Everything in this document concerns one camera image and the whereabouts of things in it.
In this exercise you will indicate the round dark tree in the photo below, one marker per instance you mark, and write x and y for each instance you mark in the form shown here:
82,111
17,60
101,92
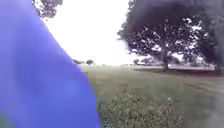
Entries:
160,30

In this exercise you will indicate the lone spreading tree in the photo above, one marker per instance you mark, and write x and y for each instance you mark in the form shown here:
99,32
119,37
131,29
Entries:
48,6

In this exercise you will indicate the green grass field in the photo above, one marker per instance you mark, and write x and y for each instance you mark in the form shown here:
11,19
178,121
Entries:
150,96

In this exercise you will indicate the blue cloth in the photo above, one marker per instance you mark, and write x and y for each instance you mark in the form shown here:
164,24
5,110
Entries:
36,73

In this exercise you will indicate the row of distant trees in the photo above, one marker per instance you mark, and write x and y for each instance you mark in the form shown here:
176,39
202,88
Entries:
88,62

